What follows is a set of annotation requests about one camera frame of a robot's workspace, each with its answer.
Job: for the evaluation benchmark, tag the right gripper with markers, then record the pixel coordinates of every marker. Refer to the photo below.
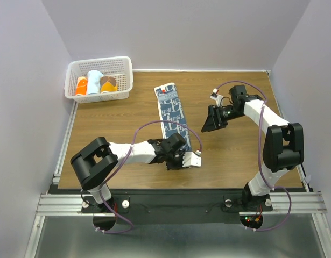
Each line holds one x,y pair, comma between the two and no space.
214,120

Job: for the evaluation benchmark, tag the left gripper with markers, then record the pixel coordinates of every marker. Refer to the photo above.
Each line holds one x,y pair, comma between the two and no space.
179,164

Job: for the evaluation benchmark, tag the blue white patterned towel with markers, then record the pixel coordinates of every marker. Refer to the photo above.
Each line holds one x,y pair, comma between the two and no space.
170,109

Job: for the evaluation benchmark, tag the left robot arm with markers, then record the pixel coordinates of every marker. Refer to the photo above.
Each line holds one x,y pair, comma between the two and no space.
94,163

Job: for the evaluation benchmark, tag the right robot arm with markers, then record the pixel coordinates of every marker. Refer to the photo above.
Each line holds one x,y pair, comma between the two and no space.
280,143

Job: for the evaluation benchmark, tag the yellow brown rolled towel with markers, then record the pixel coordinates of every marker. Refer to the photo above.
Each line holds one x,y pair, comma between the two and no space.
108,84

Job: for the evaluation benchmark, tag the white plastic basket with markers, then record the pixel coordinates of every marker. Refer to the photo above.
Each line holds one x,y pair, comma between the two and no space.
119,68

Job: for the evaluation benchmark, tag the light blue rolled towel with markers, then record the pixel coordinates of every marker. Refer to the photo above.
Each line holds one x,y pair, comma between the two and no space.
94,85

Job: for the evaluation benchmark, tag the orange rolled towel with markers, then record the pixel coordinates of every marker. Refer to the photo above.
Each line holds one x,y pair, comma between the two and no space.
81,86

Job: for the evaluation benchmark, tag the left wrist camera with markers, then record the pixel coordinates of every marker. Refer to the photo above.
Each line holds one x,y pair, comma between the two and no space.
190,159

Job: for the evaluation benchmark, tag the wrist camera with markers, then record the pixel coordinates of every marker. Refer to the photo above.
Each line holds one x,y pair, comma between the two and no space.
217,97
190,159

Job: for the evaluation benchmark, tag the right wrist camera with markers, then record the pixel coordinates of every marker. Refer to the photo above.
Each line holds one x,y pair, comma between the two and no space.
217,97

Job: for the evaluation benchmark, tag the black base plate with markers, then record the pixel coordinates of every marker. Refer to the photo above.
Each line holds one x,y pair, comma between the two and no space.
189,206

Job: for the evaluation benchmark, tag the aluminium frame rail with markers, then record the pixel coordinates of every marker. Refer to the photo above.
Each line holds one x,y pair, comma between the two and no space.
69,204

